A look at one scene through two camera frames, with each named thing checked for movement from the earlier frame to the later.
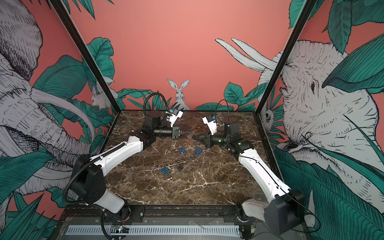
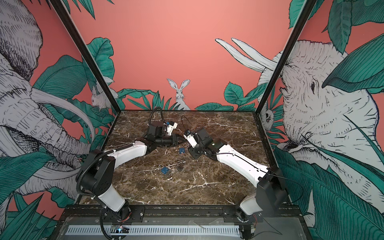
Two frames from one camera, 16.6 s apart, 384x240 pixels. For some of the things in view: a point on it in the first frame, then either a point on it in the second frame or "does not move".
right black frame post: x=305 y=13 does not move
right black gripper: x=210 y=141 -> x=192 y=151
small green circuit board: x=122 y=230 does not move
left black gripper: x=176 y=132 -> x=175 y=138
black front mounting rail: x=137 y=213 does not move
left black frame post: x=86 y=51 does not move
